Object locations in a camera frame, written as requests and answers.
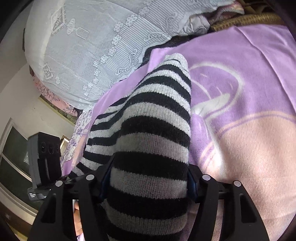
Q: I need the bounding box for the purple printed blanket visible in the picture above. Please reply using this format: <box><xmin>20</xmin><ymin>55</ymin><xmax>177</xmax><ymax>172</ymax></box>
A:
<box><xmin>60</xmin><ymin>24</ymin><xmax>296</xmax><ymax>241</ymax></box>

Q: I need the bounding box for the white lace cover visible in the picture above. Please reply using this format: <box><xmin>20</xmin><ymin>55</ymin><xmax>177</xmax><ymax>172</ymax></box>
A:
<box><xmin>23</xmin><ymin>0</ymin><xmax>234</xmax><ymax>111</ymax></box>

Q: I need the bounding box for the window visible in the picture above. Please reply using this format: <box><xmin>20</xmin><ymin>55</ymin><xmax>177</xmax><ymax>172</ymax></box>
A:
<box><xmin>0</xmin><ymin>117</ymin><xmax>38</xmax><ymax>209</ymax></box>

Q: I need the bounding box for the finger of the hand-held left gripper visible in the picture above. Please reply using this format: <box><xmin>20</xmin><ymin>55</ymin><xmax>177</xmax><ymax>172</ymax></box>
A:
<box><xmin>62</xmin><ymin>176</ymin><xmax>79</xmax><ymax>185</ymax></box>

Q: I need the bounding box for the wooden frame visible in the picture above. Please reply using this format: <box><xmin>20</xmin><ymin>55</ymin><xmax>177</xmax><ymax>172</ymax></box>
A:
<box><xmin>60</xmin><ymin>135</ymin><xmax>71</xmax><ymax>160</ymax></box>

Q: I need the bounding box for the person's left hand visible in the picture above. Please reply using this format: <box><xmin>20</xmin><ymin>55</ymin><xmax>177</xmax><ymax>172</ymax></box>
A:
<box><xmin>73</xmin><ymin>200</ymin><xmax>84</xmax><ymax>237</ymax></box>

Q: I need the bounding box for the pink striped cloth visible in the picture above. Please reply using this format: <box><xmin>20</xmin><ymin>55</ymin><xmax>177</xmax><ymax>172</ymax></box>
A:
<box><xmin>208</xmin><ymin>2</ymin><xmax>245</xmax><ymax>24</ymax></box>

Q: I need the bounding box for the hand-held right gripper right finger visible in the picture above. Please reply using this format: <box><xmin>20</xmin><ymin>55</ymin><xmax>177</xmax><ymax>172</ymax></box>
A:
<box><xmin>187</xmin><ymin>166</ymin><xmax>270</xmax><ymax>241</ymax></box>

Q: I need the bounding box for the black and white striped sweater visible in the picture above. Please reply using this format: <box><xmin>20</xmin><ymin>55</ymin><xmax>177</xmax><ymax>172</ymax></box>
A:
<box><xmin>70</xmin><ymin>53</ymin><xmax>193</xmax><ymax>241</ymax></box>

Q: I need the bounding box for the pink floral cloth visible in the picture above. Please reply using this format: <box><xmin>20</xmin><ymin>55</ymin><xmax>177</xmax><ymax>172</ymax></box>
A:
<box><xmin>29</xmin><ymin>66</ymin><xmax>83</xmax><ymax>121</ymax></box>

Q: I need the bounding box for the pale grey cloth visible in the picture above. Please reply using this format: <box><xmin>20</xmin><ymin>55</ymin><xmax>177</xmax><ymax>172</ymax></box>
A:
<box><xmin>183</xmin><ymin>14</ymin><xmax>211</xmax><ymax>36</ymax></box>

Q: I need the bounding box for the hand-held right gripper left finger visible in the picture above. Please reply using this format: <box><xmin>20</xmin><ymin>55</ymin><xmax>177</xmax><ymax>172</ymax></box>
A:
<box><xmin>27</xmin><ymin>158</ymin><xmax>115</xmax><ymax>241</ymax></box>

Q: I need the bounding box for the purple floral sheet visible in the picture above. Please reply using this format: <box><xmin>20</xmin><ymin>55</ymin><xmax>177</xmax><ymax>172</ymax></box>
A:
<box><xmin>60</xmin><ymin>109</ymin><xmax>96</xmax><ymax>168</ymax></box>

